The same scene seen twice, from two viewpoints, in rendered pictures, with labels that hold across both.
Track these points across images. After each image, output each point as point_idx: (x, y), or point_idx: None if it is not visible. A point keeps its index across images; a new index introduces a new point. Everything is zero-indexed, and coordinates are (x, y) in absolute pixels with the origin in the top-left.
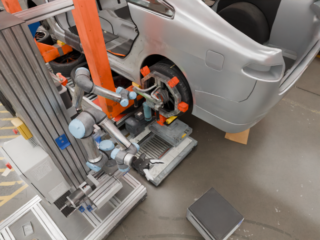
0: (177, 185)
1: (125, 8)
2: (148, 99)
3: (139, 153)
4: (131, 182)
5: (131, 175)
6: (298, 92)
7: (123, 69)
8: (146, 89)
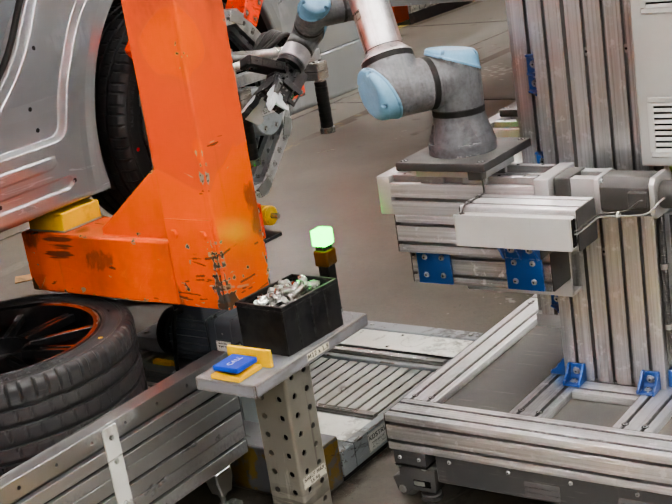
0: (473, 330)
1: None
2: (263, 97)
3: (356, 398)
4: (533, 311)
5: (502, 319)
6: (20, 240)
7: (9, 175)
8: (245, 55)
